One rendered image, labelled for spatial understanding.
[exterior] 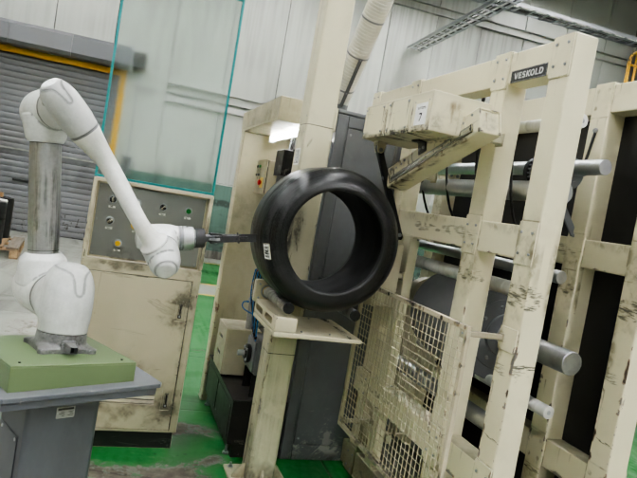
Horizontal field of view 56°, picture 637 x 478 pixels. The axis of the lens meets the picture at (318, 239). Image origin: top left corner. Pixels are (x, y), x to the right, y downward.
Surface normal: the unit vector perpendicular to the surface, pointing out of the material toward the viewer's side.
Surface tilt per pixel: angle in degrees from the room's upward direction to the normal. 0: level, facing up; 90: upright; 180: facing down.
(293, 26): 90
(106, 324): 90
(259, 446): 90
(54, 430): 90
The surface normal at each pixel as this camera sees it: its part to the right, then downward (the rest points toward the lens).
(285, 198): -0.32, -0.39
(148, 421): 0.32, 0.11
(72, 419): 0.69, 0.16
